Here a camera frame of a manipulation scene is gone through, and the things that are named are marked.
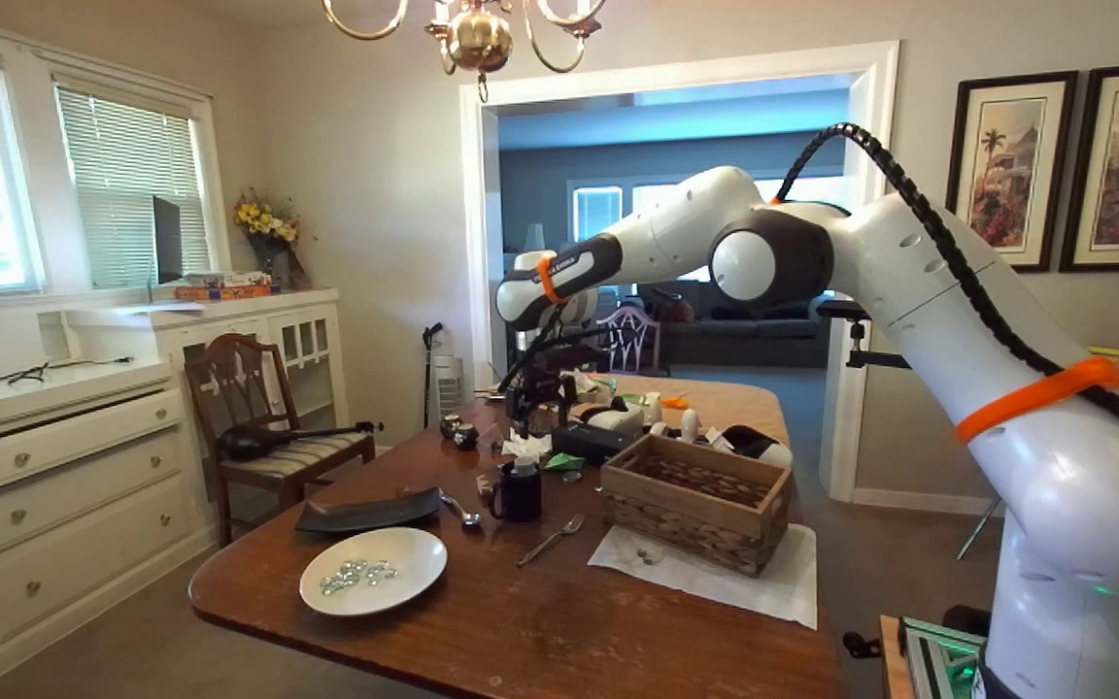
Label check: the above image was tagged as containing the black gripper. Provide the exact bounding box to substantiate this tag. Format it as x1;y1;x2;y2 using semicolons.
506;326;596;440

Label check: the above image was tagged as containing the black cup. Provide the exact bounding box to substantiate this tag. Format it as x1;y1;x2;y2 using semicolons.
486;461;549;527

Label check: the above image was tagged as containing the white crumpled tissue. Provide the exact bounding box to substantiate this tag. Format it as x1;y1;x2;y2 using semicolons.
499;426;554;468

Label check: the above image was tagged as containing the small green item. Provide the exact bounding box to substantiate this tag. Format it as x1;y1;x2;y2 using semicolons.
541;446;590;477

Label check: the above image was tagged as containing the long black box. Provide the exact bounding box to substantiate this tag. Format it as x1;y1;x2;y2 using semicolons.
554;404;647;467

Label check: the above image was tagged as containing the purple ornate chair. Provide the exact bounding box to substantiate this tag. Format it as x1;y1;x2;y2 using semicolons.
590;304;666;379

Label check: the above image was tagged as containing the silver fork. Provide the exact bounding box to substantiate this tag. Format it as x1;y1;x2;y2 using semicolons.
517;511;590;567

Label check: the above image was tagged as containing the woven wooden basket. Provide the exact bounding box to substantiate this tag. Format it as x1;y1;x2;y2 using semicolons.
596;432;795;577

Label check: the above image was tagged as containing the dark rectangular tray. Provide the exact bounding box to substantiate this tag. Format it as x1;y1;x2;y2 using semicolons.
293;484;446;542

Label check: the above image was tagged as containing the dark sofa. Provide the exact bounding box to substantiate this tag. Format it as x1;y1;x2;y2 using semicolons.
660;279;835;369

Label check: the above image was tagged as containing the white VR headset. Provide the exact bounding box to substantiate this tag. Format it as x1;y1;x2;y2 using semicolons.
712;423;799;473

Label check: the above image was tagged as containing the white patterned plate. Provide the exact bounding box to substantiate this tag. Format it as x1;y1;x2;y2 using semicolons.
293;524;449;620

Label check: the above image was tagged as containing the white glass-door cabinet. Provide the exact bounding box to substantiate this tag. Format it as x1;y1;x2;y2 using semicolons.
146;286;354;442

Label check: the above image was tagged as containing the white placemat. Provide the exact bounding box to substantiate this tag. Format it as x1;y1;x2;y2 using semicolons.
587;520;822;634

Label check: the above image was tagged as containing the dark wooden chair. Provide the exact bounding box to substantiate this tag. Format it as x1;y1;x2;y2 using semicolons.
183;330;379;542

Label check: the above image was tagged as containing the yellow flower bouquet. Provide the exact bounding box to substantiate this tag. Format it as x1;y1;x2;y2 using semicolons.
227;190;309;296

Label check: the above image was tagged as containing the brass chandelier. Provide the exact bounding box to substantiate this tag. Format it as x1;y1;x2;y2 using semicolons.
317;0;615;85

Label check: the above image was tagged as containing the dark flat monitor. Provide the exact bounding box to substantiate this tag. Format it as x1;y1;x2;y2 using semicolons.
146;195;185;286

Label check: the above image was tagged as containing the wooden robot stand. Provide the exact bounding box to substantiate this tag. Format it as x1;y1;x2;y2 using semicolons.
878;615;916;699

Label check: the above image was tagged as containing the white drawer sideboard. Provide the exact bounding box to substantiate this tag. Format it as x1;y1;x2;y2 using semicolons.
0;360;221;696

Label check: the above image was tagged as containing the upright black-handled vacuum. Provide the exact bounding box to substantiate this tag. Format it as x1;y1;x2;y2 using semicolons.
419;318;467;432

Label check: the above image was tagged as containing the narrow orange cable strap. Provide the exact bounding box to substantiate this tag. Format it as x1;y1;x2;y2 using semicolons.
533;251;567;308

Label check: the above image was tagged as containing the black clamp mount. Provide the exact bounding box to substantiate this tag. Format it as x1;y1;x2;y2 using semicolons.
835;296;912;371

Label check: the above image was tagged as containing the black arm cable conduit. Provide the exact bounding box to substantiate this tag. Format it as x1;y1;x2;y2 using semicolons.
771;119;1119;461

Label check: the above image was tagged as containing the green aluminium robot mount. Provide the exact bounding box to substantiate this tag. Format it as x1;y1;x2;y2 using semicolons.
900;615;997;699

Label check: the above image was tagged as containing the wide orange cable strap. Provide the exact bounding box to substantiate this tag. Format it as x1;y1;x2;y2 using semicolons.
950;356;1119;446

